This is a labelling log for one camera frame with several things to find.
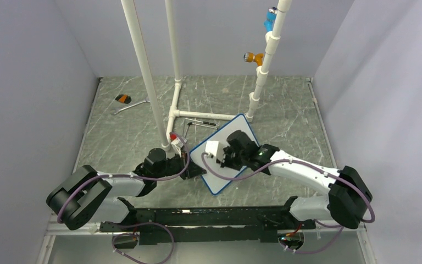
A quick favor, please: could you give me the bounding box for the blue framed whiteboard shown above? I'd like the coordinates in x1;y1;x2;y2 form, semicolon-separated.
190;114;259;195

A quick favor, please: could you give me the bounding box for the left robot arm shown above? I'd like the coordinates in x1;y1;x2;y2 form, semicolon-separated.
46;148;206;231

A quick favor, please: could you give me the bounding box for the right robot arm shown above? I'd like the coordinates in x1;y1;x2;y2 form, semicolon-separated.
215;130;375;229

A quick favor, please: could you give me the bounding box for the black whiteboard marker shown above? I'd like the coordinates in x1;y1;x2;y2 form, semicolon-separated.
185;118;220;129

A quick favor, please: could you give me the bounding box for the silver wrench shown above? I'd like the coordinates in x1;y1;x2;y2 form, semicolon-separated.
111;99;150;116

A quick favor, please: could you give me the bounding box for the orange black small tool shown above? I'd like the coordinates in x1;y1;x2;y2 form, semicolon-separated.
115;94;132;104

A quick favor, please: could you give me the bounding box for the orange nozzle fitting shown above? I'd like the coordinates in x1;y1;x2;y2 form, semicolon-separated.
243;52;264;67

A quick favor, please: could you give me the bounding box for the blue nozzle fitting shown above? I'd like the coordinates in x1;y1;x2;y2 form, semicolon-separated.
263;7;278;32

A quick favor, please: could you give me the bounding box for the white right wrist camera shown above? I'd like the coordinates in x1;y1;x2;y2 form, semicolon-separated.
204;140;224;163

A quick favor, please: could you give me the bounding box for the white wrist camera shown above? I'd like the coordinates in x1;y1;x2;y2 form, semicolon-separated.
204;140;224;163
169;132;188;157

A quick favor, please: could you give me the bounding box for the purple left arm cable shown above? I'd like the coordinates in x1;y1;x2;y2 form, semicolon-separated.
57;133;191;224

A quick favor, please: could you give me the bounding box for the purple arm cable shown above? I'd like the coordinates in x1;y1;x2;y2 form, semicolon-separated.
201;153;376;255
57;133;191;224

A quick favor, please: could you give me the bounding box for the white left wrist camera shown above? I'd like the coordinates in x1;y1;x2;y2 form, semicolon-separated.
169;132;188;157

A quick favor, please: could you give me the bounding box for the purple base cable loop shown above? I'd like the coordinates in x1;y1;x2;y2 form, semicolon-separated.
112;222;175;264

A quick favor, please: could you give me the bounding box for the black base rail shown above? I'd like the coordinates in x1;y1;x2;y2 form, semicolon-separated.
99;206;315;245

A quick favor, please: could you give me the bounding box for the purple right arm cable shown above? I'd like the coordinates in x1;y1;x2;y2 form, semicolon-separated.
201;153;376;255

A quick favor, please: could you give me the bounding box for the white pvc pipe frame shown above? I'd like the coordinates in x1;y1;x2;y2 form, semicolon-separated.
121;0;292;150

